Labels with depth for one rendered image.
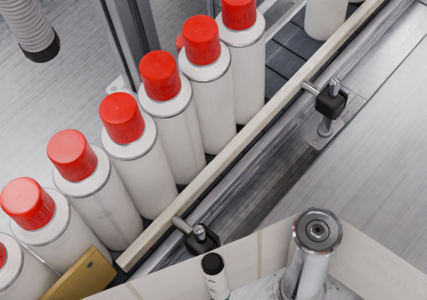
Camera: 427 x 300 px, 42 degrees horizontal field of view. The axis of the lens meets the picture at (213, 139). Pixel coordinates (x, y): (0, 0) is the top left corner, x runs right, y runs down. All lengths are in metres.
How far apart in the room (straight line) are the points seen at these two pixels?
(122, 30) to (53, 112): 0.21
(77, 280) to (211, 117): 0.21
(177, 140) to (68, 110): 0.28
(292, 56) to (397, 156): 0.19
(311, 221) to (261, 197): 0.26
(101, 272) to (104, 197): 0.10
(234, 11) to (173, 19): 0.34
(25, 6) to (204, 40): 0.15
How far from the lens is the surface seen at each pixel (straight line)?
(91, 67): 0.83
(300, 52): 0.74
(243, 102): 0.63
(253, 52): 0.56
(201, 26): 0.51
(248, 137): 0.64
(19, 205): 0.45
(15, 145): 0.80
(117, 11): 0.62
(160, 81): 0.48
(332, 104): 0.66
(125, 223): 0.58
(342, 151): 0.67
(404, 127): 0.70
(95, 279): 0.58
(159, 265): 0.64
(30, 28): 0.49
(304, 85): 0.68
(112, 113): 0.47
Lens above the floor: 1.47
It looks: 62 degrees down
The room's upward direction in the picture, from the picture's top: 9 degrees counter-clockwise
